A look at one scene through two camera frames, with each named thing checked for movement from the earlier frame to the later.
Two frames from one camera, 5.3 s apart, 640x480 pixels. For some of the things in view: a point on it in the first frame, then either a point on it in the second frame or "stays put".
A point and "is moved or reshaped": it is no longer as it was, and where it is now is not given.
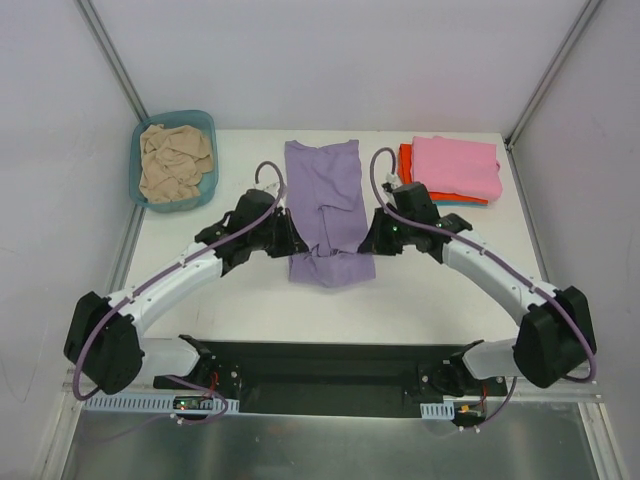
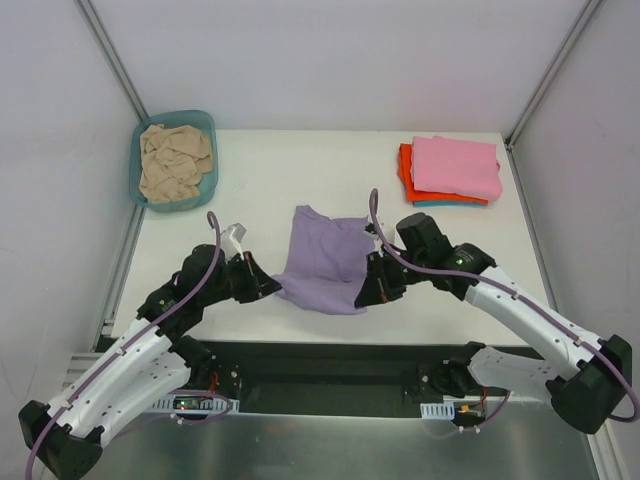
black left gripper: x=279 y=235 -> x=251 y=279
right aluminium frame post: x=588 y=11 stays put
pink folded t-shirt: x=465 y=167 stays put
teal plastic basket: x=209 y=182 stays put
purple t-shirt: x=329 y=198 is moved or reshaped
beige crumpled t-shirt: x=173 y=160 stays put
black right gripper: x=381 y=233 -> x=381 y=279
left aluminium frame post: x=96 y=26 stays put
